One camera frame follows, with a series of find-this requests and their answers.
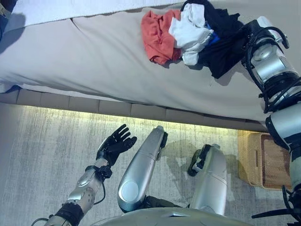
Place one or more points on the dark left robot foot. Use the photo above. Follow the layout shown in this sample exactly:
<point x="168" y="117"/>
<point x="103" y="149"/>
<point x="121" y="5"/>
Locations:
<point x="164" y="143"/>

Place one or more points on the dark robot foot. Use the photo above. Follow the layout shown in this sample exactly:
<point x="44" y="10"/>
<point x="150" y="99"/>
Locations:
<point x="197" y="162"/>
<point x="164" y="143"/>

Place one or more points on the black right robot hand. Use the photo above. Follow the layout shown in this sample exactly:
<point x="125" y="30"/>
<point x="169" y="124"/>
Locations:
<point x="257" y="30"/>

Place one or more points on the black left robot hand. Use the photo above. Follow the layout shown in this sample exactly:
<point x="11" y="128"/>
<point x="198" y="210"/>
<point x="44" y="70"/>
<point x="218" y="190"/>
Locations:
<point x="115" y="146"/>

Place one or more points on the black garment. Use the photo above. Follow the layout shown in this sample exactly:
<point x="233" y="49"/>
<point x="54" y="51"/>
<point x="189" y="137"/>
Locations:
<point x="223" y="49"/>

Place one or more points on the silver left robot leg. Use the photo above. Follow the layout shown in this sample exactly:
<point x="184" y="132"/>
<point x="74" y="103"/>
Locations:
<point x="138" y="169"/>

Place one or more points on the white garment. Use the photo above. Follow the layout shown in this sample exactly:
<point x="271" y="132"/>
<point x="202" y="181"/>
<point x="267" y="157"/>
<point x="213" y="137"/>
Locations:
<point x="190" y="35"/>

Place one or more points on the orange garment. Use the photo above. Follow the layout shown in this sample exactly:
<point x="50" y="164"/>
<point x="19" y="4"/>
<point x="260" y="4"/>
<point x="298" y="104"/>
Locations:
<point x="157" y="40"/>

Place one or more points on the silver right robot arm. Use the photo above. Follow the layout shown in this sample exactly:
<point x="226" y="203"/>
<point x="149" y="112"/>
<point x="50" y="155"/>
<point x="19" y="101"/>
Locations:
<point x="272" y="68"/>

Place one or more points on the bed with beige cover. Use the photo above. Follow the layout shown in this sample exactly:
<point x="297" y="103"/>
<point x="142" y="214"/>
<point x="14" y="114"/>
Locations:
<point x="94" y="58"/>

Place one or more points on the silver robot leg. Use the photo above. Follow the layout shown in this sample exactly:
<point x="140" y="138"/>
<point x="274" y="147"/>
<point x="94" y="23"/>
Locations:
<point x="211" y="183"/>
<point x="138" y="169"/>

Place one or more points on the silver right robot leg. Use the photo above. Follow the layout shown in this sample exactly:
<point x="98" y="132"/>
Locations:
<point x="211" y="183"/>

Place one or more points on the grey striped area rug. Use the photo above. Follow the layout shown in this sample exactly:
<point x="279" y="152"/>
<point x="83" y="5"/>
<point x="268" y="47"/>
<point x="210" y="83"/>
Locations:
<point x="47" y="141"/>

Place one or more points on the dark right robot foot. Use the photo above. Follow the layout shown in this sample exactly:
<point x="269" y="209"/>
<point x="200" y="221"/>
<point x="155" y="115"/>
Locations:
<point x="197" y="162"/>

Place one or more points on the white duvet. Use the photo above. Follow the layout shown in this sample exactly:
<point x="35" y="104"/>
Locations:
<point x="58" y="9"/>

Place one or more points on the brown wicker basket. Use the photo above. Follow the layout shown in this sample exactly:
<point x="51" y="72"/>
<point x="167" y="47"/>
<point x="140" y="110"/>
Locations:
<point x="261" y="162"/>

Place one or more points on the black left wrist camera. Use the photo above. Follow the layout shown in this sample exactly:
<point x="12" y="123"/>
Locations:
<point x="104" y="171"/>

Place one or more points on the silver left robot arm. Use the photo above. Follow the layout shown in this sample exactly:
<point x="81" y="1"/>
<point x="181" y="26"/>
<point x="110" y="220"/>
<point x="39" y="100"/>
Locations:
<point x="82" y="188"/>

